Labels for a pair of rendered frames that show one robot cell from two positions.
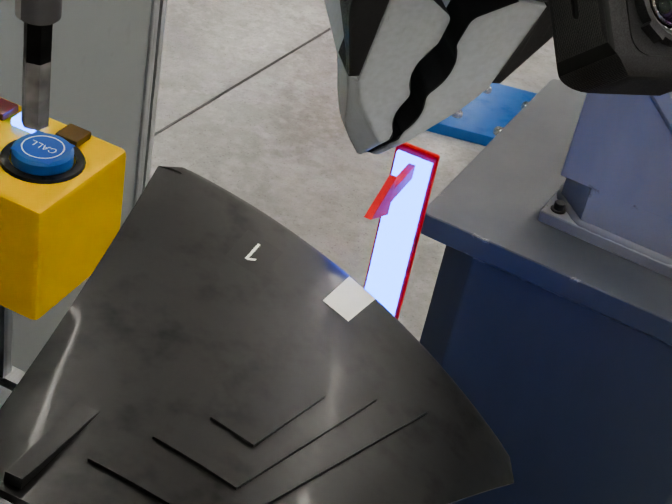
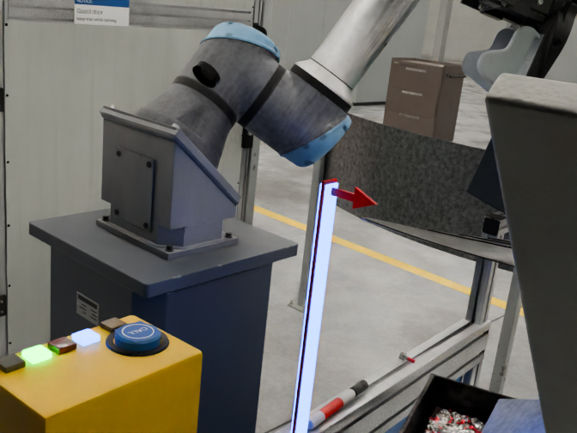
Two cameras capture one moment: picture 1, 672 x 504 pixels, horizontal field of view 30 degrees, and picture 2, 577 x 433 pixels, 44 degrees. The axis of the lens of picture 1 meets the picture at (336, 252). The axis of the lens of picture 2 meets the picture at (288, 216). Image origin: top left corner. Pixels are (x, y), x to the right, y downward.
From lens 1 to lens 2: 0.82 m
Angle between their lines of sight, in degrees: 65
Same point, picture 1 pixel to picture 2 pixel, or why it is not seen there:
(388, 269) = (325, 248)
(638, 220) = (205, 228)
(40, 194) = (181, 347)
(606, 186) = (190, 222)
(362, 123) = not seen: hidden behind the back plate
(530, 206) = (154, 259)
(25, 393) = not seen: hidden behind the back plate
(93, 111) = not seen: outside the picture
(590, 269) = (213, 259)
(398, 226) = (328, 222)
